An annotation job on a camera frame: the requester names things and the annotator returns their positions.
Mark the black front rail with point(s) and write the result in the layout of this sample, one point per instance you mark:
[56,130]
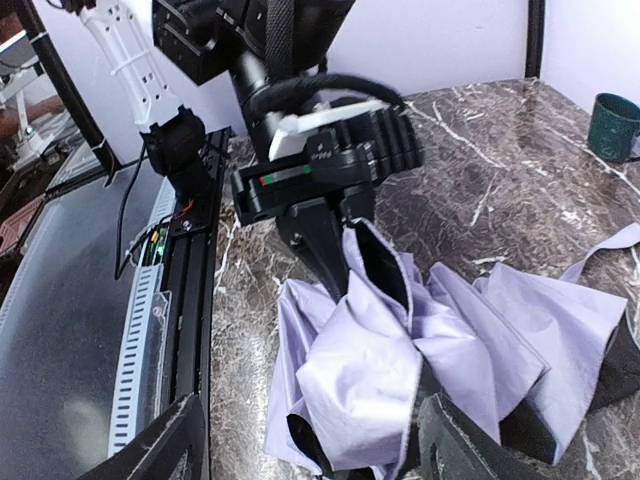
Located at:
[188,277]

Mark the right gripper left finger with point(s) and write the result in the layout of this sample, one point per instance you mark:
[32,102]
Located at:
[172,446]

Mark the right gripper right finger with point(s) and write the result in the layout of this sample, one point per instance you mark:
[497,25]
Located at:
[453,447]

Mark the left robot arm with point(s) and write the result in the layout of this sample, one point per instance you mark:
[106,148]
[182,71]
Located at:
[274,51]

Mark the grey slotted cable duct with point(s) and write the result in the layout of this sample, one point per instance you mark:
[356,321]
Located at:
[137,392]

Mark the left black frame post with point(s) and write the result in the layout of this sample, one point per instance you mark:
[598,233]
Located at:
[535,38]

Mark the dark green mug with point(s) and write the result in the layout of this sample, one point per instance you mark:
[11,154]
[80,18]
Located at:
[614,129]

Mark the small circuit board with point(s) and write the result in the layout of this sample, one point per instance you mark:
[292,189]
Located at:
[154,251]

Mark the lavender folding umbrella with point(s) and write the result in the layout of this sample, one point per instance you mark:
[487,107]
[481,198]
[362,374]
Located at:
[523,356]

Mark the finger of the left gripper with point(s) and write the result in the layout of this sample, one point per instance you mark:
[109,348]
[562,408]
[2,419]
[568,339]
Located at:
[313,233]

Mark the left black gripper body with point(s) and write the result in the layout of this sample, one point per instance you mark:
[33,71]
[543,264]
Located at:
[323,167]

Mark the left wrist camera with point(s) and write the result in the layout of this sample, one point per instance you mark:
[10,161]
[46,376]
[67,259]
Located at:
[366,141]

